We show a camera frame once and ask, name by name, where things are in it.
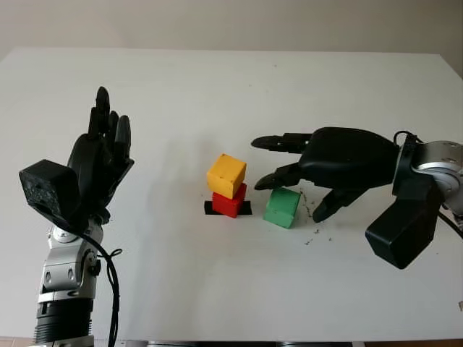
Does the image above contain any red wooden block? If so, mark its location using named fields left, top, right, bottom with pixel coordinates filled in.
left=211, top=182, right=248, bottom=219

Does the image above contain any yellow wooden block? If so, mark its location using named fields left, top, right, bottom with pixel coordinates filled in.
left=206, top=153, right=247, bottom=199

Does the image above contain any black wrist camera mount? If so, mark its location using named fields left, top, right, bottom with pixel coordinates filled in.
left=365, top=142, right=444, bottom=270
left=18, top=158, right=82, bottom=229

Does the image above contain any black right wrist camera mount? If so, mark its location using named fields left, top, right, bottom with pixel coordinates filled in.
left=365, top=142, right=444, bottom=270

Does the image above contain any black tape mark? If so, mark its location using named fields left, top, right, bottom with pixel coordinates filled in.
left=203, top=200, right=252, bottom=217

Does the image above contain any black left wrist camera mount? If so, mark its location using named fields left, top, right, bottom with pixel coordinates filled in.
left=18, top=158, right=82, bottom=229

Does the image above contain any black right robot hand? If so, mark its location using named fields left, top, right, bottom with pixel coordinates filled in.
left=251, top=126, right=399, bottom=223

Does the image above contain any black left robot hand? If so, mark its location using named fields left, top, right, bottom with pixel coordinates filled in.
left=67, top=86, right=135, bottom=226

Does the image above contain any green wooden block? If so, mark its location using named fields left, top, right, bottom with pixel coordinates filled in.
left=263, top=187, right=302, bottom=230

